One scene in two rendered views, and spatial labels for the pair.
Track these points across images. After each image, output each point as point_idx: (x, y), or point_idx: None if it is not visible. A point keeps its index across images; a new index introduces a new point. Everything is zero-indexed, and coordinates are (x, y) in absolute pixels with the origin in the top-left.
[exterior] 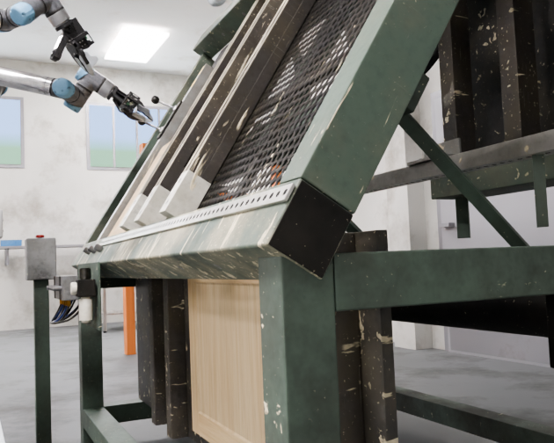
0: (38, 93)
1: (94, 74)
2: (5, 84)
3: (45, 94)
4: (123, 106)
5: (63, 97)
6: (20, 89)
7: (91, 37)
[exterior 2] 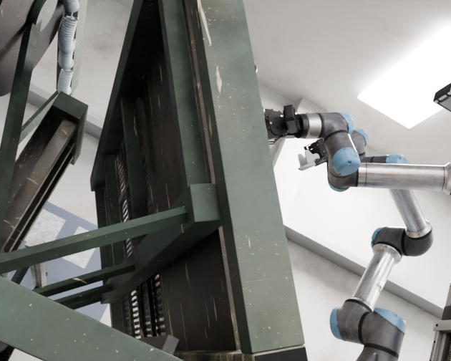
0: (376, 186)
1: (298, 168)
2: (421, 190)
3: (364, 187)
4: (275, 142)
5: (335, 189)
6: (400, 188)
7: (307, 145)
